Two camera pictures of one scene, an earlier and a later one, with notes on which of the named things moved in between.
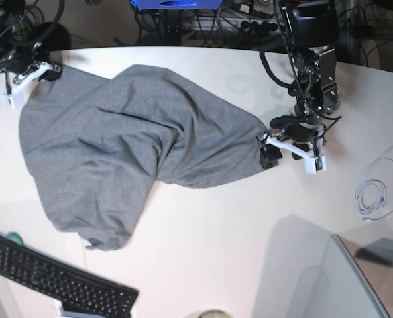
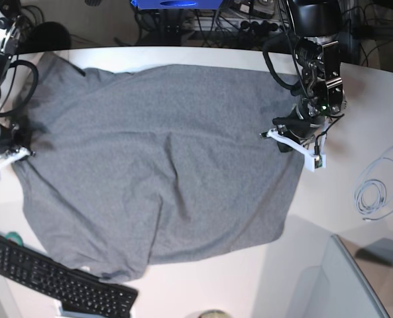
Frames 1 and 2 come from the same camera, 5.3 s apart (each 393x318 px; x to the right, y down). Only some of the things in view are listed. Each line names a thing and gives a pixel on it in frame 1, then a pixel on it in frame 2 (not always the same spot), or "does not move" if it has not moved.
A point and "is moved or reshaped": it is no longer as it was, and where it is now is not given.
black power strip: [236, 24] does not move
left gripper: [20, 59] → [0, 140]
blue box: [206, 4] does not move
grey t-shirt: [99, 146] is moved or reshaped
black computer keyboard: [81, 290] does not move
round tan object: [214, 313] does not move
